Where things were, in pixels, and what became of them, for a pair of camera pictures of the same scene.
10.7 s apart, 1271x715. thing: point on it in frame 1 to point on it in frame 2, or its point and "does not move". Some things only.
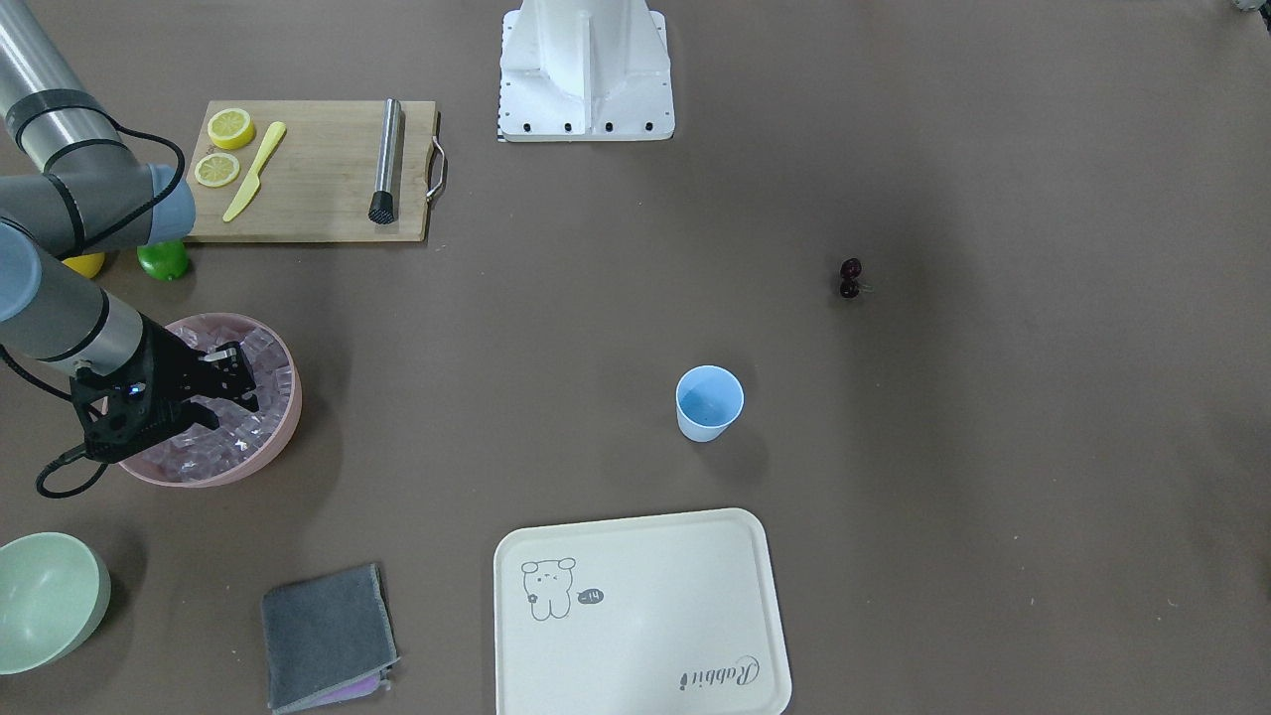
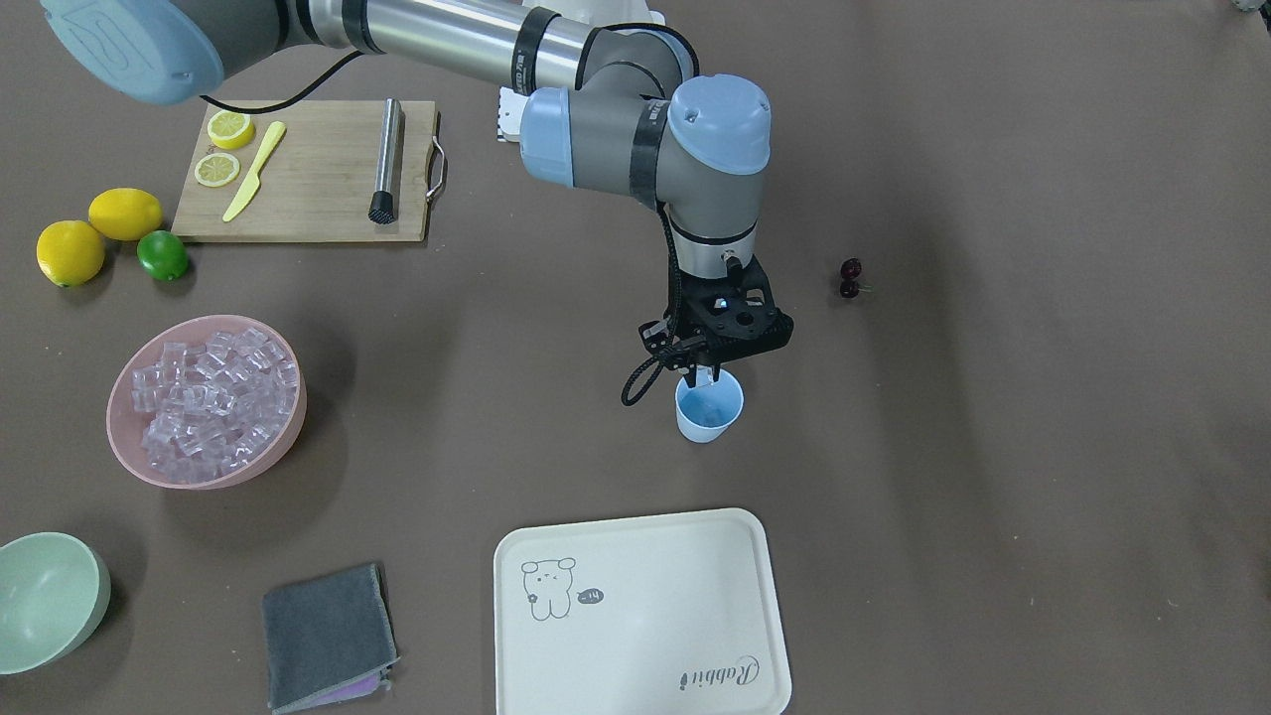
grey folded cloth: [329, 639] does not move
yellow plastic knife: [252, 184] does not move
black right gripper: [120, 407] to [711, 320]
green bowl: [55, 592] does not move
